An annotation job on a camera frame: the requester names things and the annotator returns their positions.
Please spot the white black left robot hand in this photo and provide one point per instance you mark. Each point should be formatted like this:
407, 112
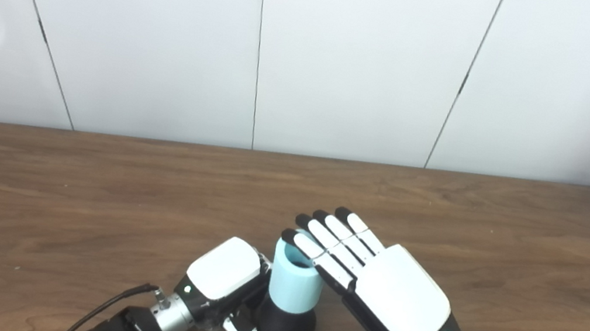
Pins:
225, 270

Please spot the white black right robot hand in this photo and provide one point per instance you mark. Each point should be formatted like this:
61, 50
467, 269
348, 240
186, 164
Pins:
404, 295

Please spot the black flared nozzle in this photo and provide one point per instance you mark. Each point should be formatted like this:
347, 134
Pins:
286, 327

